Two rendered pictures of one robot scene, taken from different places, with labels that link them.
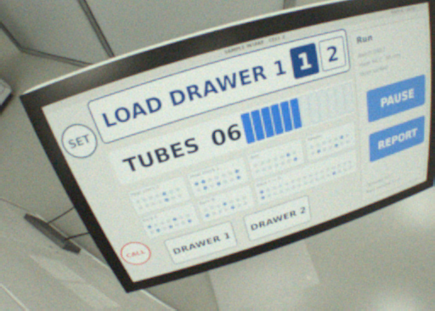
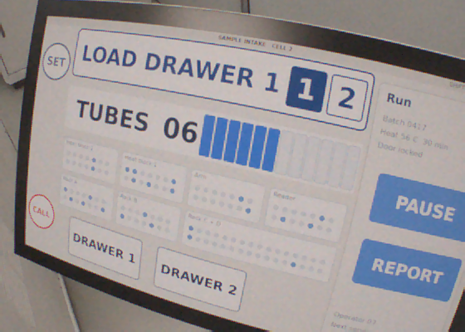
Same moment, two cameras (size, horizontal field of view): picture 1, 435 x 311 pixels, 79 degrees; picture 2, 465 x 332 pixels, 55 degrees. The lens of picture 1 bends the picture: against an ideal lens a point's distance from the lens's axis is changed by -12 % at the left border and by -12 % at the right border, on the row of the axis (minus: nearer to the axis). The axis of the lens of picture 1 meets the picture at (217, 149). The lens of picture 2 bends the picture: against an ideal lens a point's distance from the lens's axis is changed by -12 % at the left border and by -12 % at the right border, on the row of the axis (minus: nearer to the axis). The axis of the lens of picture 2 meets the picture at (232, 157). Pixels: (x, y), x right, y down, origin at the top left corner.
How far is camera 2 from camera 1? 0.24 m
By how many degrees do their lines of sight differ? 22
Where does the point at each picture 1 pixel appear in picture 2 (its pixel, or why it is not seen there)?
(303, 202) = (237, 279)
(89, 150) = (58, 75)
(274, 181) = (211, 224)
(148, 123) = (115, 75)
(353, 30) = (387, 81)
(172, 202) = (96, 176)
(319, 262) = not seen: outside the picture
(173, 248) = (75, 232)
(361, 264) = not seen: outside the picture
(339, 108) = (332, 175)
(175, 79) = (159, 42)
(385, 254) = not seen: outside the picture
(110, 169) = (64, 104)
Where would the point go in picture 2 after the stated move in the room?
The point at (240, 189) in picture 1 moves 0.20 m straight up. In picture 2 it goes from (168, 207) to (124, 33)
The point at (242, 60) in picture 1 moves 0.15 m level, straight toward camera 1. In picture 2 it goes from (232, 54) to (109, 160)
